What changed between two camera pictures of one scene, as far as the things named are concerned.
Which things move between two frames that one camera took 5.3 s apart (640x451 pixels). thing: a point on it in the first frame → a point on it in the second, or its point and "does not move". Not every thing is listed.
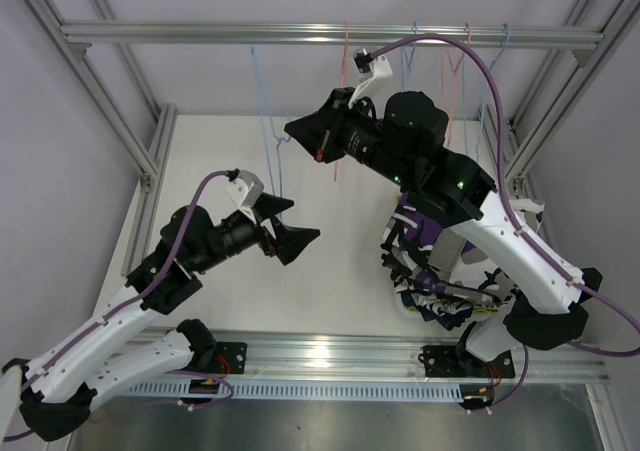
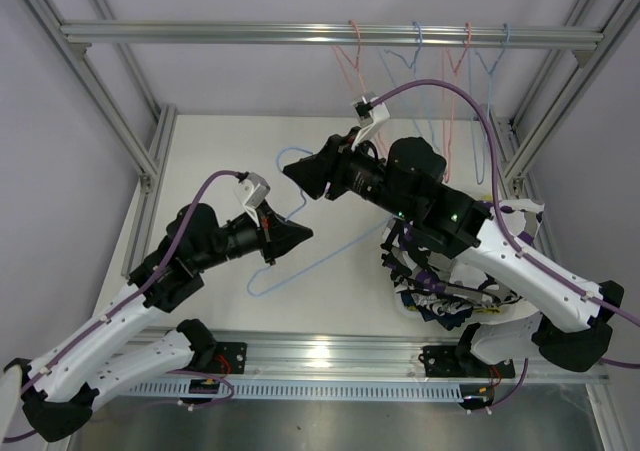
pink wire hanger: x=448 y=80 does not move
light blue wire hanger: x=278 y=141 → x=289 y=217
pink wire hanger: x=343 y=76 → x=356 y=65
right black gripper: x=312 y=132 → x=311 y=174
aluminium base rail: x=300 y=357 does not move
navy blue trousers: x=449 y=320 does not move
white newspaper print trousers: x=443 y=306 does not move
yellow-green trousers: x=486 y=309 does not move
